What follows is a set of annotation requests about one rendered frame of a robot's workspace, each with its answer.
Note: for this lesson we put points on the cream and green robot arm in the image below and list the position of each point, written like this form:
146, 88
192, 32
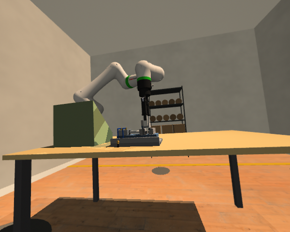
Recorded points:
145, 74

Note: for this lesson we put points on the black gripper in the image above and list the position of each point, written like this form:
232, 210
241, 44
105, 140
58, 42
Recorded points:
145, 93

